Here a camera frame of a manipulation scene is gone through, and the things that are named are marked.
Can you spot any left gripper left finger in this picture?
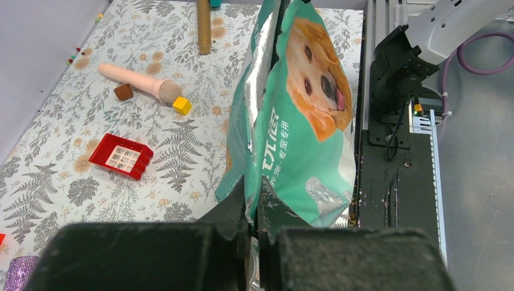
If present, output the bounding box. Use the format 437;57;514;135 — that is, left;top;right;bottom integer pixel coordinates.
26;179;249;290

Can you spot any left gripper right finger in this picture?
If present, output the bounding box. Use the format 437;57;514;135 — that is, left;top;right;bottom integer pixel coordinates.
256;179;455;290

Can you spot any green pet food bag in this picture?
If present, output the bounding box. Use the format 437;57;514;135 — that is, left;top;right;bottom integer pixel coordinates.
215;1;356;227

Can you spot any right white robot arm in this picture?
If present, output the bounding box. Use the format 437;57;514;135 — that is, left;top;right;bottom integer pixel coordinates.
370;1;513;114

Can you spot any red window brick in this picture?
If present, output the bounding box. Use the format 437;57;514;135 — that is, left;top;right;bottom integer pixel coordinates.
88;133;154;181

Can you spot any floral table mat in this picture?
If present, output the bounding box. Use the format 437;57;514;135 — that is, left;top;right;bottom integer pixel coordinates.
0;0;364;291

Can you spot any yellow cube block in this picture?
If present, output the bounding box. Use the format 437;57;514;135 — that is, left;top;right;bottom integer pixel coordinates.
172;96;192;115

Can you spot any brown cube block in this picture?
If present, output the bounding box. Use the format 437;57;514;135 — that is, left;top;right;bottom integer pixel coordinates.
114;83;134;101

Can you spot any purple glitter toy microphone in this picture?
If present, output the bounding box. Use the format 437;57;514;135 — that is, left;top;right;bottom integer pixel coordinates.
4;255;39;291

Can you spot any gold toy microphone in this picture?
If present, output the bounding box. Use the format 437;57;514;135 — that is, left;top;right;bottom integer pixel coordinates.
196;0;211;55

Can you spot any teal toy block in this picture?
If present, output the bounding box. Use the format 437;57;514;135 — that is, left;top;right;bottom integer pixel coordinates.
209;0;222;9

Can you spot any black mounting base plate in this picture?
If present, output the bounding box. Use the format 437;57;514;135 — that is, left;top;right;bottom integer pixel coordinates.
349;117;447;258

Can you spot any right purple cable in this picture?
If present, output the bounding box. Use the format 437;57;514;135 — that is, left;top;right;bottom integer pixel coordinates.
439;32;514;117

